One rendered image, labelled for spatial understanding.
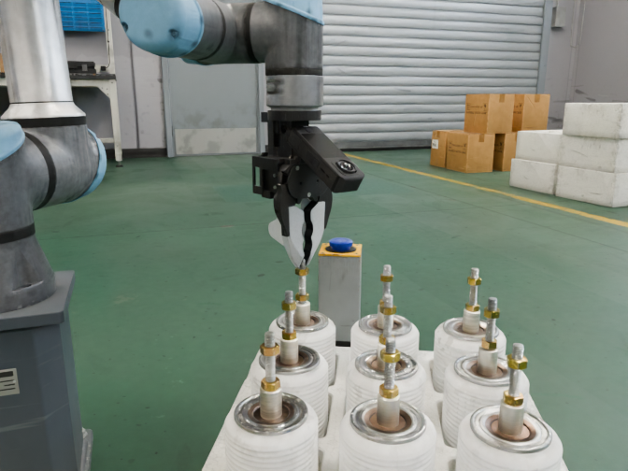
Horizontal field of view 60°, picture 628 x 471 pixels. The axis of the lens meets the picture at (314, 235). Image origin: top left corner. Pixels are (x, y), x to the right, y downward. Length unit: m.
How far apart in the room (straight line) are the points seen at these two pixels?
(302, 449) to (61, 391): 0.40
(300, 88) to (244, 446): 0.42
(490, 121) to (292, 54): 3.84
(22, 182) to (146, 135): 4.89
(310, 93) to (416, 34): 5.74
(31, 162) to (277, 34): 0.37
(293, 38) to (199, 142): 5.03
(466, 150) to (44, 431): 3.91
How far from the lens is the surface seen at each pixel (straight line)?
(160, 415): 1.09
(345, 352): 0.87
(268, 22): 0.72
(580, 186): 3.42
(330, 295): 0.92
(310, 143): 0.69
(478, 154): 4.46
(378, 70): 6.20
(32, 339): 0.80
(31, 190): 0.82
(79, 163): 0.89
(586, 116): 3.41
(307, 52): 0.71
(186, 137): 5.69
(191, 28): 0.62
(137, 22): 0.62
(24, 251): 0.81
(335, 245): 0.91
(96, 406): 1.15
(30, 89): 0.89
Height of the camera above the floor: 0.56
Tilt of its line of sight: 14 degrees down
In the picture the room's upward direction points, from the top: straight up
